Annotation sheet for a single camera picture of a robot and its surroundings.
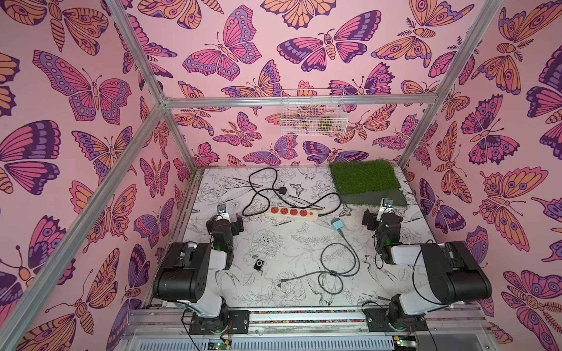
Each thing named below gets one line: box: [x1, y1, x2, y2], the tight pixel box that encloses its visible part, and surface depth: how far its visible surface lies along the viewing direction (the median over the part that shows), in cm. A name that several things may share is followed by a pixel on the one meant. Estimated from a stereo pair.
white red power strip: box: [264, 205, 319, 221], surface depth 102 cm
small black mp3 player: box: [253, 258, 265, 271], surface depth 87 cm
